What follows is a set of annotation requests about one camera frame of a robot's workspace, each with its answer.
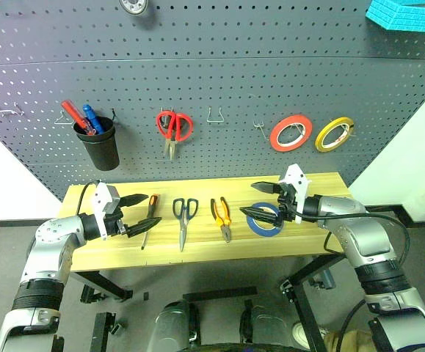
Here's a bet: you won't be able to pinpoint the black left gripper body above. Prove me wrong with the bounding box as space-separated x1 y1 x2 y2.
105 208 130 238

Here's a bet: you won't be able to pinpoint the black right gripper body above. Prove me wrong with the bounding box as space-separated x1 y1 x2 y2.
276 183 298 223

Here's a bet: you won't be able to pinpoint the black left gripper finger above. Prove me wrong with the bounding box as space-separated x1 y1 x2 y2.
120 194 150 211
125 216 163 238

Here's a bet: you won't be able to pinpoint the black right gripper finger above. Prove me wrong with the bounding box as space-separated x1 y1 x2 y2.
250 180 283 195
239 205 286 227

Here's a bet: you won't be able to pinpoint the grey pegboard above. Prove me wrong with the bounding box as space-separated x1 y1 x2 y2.
0 0 425 202

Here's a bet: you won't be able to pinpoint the blue tape roll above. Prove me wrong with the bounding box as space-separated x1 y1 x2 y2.
245 202 286 238

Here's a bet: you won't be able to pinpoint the red tape roll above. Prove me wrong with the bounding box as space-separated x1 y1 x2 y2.
269 114 313 153

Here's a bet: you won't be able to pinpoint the black cup holder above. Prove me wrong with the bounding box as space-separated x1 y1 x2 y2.
73 116 121 172

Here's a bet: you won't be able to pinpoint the yellow tape roll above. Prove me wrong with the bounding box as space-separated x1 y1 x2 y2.
314 117 355 153

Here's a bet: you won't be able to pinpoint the dark rounded robot leg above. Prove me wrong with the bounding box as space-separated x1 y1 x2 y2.
152 299 200 352
239 299 291 352

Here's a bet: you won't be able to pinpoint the white shoe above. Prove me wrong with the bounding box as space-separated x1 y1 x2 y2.
291 320 327 350

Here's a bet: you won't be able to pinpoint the beige cloth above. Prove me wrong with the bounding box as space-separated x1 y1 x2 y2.
323 329 375 352

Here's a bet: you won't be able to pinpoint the white metal pegboard hook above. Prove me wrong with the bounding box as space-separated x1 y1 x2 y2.
0 103 25 117

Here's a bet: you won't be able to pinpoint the round grey disc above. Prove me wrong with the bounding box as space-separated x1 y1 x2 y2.
118 0 148 16

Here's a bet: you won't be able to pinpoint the teal foam block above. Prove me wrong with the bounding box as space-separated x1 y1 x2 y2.
365 0 425 37

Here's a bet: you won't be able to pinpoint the orange black handled screwdriver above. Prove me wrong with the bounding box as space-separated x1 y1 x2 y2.
139 193 161 252

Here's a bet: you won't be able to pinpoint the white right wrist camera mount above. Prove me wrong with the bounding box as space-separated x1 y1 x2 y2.
278 164 313 225

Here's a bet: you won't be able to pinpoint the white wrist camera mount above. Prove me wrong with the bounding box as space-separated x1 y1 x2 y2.
90 181 122 241
278 164 313 225

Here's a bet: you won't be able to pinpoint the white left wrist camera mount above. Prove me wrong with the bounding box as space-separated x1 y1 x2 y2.
90 181 122 241

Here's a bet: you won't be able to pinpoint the black handled scissors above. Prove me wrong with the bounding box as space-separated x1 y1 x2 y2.
172 197 200 253

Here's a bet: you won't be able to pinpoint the orange handled pliers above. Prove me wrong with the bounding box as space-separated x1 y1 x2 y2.
210 197 233 244

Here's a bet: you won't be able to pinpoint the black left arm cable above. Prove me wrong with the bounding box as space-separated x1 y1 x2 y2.
76 180 101 217

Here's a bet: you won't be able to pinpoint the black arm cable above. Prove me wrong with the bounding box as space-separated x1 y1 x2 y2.
295 211 412 274
76 180 101 217

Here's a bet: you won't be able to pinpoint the silver wire pegboard hook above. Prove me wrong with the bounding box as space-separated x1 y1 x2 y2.
54 109 74 126
253 120 269 142
206 106 225 123

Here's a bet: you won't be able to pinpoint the red handled scissors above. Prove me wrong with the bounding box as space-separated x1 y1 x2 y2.
156 109 195 161

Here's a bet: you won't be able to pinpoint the black metal bracket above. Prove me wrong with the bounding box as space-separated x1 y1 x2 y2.
90 310 120 352
79 282 103 304

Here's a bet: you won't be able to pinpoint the grey box on frame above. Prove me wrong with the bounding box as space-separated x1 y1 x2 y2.
308 268 336 291

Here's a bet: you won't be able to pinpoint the black metal table frame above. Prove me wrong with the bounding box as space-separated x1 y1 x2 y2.
70 254 346 352

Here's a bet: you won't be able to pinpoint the blue handled screwdriver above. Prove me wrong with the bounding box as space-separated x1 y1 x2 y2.
82 103 105 135

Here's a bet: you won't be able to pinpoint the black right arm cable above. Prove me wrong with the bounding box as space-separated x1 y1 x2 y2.
295 211 412 274

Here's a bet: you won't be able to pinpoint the red handled screwdriver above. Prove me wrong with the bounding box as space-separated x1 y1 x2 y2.
61 100 98 136

